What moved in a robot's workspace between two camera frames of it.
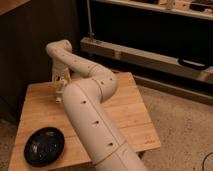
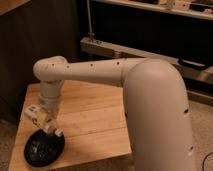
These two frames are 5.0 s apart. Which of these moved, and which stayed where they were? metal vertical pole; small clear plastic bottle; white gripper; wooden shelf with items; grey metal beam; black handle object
Moved: small clear plastic bottle; white gripper
Stayed: metal vertical pole; wooden shelf with items; black handle object; grey metal beam
